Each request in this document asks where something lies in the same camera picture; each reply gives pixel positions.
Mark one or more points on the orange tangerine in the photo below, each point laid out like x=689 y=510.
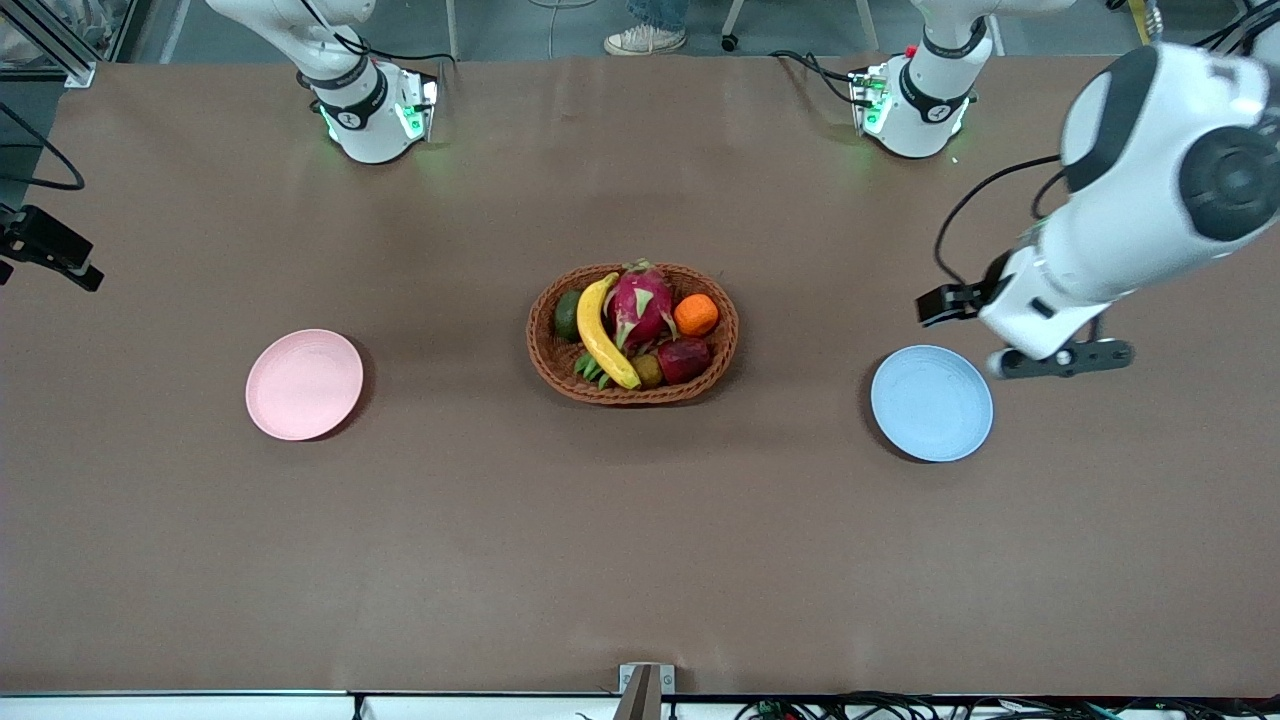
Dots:
x=696 y=315

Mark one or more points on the pink plate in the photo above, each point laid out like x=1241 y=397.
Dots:
x=305 y=385

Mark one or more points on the green avocado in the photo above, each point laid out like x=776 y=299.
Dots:
x=566 y=318

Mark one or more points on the olive brown kiwi fruit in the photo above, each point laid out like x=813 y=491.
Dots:
x=650 y=372

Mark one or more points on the white sneaker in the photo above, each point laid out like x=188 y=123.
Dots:
x=645 y=40

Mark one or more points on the blue jeans leg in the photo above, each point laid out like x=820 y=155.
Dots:
x=657 y=10

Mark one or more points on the yellow banana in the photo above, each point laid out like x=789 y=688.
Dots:
x=592 y=330

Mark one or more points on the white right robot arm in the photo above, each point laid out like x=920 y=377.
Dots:
x=360 y=110

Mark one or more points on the brown wicker basket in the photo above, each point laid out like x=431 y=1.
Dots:
x=545 y=365

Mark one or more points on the red apple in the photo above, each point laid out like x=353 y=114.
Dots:
x=685 y=360

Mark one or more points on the pink dragon fruit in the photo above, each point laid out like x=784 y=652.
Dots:
x=640 y=305

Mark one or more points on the chair leg with castor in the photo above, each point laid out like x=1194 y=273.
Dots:
x=732 y=38

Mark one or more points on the light blue plate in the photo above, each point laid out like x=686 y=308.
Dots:
x=932 y=404

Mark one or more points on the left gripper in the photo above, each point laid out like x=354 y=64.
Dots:
x=975 y=295

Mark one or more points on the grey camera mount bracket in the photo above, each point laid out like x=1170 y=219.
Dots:
x=642 y=692

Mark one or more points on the aluminium frame profile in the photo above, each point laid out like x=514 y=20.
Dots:
x=60 y=45

